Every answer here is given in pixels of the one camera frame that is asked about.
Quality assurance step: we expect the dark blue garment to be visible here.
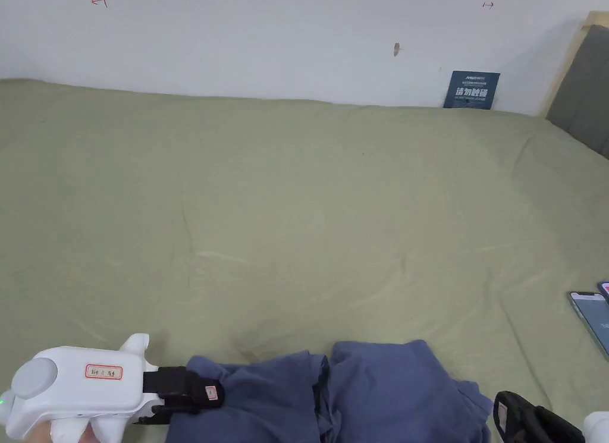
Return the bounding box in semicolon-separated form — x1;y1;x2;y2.
164;339;494;443

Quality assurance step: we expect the dark blue sign card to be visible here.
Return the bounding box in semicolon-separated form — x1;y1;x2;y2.
442;71;501;111

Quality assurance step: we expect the person's left hand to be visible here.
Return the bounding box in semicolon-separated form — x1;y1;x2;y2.
23;421;99;443

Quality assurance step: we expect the grey padded headboard, wooden frame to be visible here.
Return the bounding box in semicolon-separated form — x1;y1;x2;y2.
537;10;609;161

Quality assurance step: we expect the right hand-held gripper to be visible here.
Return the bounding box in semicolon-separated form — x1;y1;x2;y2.
492;390;609;443

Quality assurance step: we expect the bed with pale green sheet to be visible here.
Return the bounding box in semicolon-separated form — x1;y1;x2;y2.
0;78;609;443

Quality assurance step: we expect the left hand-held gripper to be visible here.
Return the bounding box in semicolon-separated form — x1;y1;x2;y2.
0;333;226;443

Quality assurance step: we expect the smartphone with pale green case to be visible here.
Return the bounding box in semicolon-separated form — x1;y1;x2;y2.
569;290;609;361

